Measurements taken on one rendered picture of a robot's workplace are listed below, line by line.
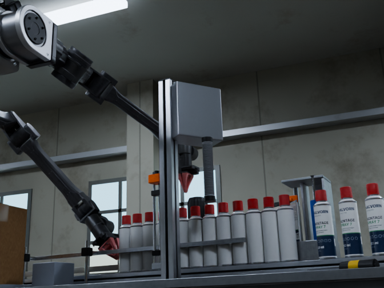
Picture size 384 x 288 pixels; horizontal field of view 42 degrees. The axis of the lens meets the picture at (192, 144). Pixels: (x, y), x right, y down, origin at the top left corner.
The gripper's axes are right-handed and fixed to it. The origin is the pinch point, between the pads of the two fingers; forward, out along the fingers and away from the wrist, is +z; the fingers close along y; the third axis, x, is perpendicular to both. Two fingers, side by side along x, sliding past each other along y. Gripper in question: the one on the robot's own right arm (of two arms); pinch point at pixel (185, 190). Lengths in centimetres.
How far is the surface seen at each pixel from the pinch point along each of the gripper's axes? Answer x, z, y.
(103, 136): -264, -131, 232
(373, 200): 24, 15, -71
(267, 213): 23.1, 15.5, -39.7
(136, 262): 21.9, 27.4, 9.2
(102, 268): 15.8, 28.6, 28.1
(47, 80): -194, -177, 253
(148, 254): 21.9, 25.0, 4.1
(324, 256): 24, 30, -56
